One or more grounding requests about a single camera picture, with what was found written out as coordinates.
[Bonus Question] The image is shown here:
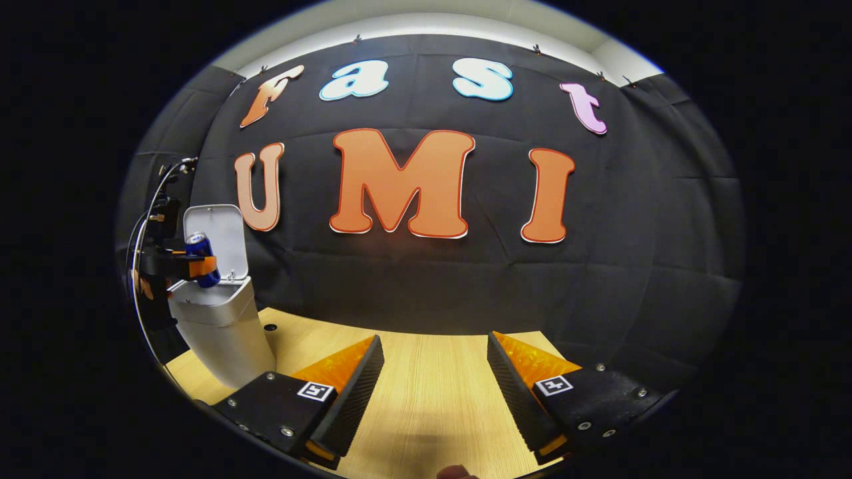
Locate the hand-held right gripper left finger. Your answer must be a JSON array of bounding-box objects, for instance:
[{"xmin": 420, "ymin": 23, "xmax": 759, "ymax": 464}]
[{"xmin": 212, "ymin": 333, "xmax": 387, "ymax": 471}]

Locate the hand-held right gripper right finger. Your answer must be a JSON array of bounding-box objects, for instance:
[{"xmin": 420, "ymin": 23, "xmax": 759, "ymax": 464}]
[{"xmin": 487, "ymin": 329, "xmax": 668, "ymax": 466}]

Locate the blue pop can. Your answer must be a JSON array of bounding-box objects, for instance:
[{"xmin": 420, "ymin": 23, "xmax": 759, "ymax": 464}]
[{"xmin": 184, "ymin": 232, "xmax": 222, "ymax": 289}]

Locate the white desktop garbage bin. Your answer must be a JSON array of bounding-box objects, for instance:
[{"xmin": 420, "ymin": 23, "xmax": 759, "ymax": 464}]
[{"xmin": 166, "ymin": 204, "xmax": 278, "ymax": 391}]

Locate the wooden desktop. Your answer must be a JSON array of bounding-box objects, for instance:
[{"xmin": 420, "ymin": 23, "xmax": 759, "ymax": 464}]
[{"xmin": 165, "ymin": 306, "xmax": 580, "ymax": 479}]

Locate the black backdrop cloth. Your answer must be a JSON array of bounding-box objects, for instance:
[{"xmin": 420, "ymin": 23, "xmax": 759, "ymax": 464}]
[{"xmin": 116, "ymin": 33, "xmax": 746, "ymax": 393}]

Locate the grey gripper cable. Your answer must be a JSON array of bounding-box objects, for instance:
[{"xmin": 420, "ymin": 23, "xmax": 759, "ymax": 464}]
[{"xmin": 131, "ymin": 158, "xmax": 197, "ymax": 373}]

